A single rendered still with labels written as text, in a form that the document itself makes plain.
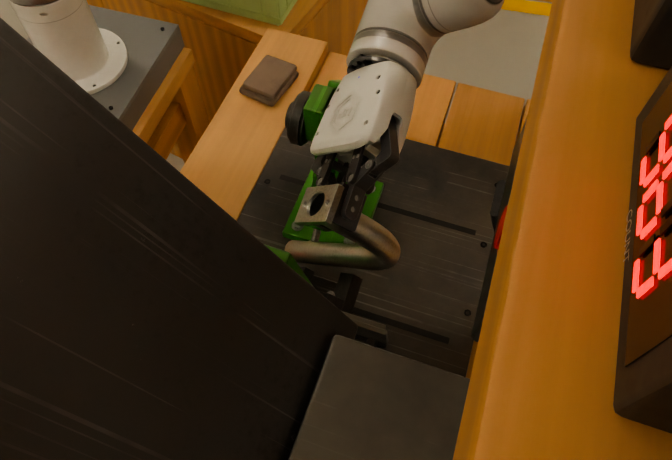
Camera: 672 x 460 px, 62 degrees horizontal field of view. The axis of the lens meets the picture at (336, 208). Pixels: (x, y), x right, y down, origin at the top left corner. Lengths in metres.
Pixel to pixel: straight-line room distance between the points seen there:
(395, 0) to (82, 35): 0.70
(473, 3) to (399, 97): 0.11
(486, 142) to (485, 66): 1.47
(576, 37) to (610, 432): 0.17
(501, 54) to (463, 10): 2.05
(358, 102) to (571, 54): 0.33
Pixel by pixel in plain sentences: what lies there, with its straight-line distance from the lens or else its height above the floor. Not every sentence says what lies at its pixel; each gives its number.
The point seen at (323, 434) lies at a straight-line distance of 0.48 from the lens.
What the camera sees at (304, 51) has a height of 0.90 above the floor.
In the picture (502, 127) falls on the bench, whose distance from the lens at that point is 1.14.
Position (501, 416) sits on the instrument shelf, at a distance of 0.18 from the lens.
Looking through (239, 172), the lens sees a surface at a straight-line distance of 1.01.
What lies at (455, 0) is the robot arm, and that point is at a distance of 0.58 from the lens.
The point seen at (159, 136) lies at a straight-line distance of 1.31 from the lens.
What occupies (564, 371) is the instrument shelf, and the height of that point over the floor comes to 1.54.
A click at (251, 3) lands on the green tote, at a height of 0.84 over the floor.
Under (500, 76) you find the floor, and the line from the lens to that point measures 2.53.
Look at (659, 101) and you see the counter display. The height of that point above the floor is 1.56.
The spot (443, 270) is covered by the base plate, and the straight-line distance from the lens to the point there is 0.92.
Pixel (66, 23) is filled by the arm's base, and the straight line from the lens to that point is 1.14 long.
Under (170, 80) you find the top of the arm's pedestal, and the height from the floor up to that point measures 0.85.
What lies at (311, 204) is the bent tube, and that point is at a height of 1.24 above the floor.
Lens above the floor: 1.71
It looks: 58 degrees down
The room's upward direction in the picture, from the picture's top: straight up
